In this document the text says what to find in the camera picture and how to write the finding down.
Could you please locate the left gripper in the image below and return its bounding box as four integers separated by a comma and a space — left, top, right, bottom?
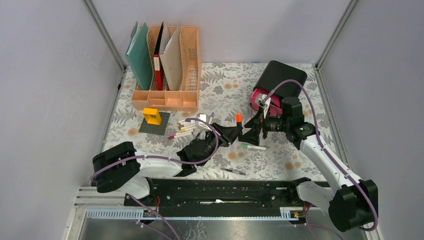
199, 122, 243, 167

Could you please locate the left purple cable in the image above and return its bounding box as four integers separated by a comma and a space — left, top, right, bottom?
90, 117, 221, 240

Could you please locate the black pink drawer box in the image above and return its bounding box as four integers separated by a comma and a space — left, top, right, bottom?
249, 60, 307, 117

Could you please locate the white marker pink cap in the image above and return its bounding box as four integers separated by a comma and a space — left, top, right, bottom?
167, 131, 193, 140

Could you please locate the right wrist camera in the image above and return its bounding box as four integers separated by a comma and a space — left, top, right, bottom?
255, 93, 271, 119

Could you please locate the red binder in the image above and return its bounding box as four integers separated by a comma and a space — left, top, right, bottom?
153, 22, 164, 91

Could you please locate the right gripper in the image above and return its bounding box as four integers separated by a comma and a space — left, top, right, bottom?
238, 105, 290, 146

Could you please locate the teal folder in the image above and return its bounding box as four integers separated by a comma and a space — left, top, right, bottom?
125, 21, 153, 91

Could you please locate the yellow block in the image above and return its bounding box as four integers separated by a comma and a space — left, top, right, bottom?
142, 107, 162, 126

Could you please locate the floral table mat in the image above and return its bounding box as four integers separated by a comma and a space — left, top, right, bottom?
104, 63, 334, 181

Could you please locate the grey baseplate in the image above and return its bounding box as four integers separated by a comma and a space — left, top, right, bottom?
138, 111, 171, 136

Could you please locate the orange plastic file organizer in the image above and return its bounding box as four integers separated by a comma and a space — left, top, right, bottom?
131, 25, 202, 112

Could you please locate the beige kraft notebook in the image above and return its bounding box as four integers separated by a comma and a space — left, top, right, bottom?
159, 21, 183, 91

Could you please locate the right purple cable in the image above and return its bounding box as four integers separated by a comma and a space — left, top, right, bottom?
263, 79, 379, 240

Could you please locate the purple pen near front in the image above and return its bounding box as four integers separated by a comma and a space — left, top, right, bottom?
220, 167, 247, 176

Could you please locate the purple cable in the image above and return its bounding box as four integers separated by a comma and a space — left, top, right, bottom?
90, 117, 221, 240
263, 79, 379, 240

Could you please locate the white marker black cap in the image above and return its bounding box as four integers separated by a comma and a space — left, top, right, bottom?
178, 116, 198, 124

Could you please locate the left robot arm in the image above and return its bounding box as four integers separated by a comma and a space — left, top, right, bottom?
91, 122, 243, 206

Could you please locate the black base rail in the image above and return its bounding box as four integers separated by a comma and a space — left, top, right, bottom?
140, 178, 306, 218

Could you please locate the orange cap black highlighter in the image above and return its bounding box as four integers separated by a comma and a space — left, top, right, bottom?
235, 113, 242, 126

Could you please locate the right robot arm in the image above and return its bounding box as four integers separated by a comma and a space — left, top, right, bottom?
241, 94, 378, 232

